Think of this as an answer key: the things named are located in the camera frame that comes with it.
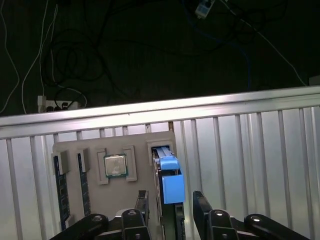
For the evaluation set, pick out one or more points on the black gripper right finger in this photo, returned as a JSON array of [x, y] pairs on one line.
[[202, 220]]

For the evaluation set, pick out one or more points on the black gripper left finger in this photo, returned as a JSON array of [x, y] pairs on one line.
[[135, 225]]

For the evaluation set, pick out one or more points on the hard disk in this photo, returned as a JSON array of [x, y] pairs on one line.
[[172, 187]]

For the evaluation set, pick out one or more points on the grey parts rack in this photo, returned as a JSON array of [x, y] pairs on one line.
[[120, 195]]

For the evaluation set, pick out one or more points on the blue RAM stick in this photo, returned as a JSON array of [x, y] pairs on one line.
[[62, 195], [84, 190]]

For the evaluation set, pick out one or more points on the silver CPU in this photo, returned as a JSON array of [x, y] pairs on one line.
[[115, 166]]

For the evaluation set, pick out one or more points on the blue white power strip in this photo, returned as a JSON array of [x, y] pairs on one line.
[[205, 8]]

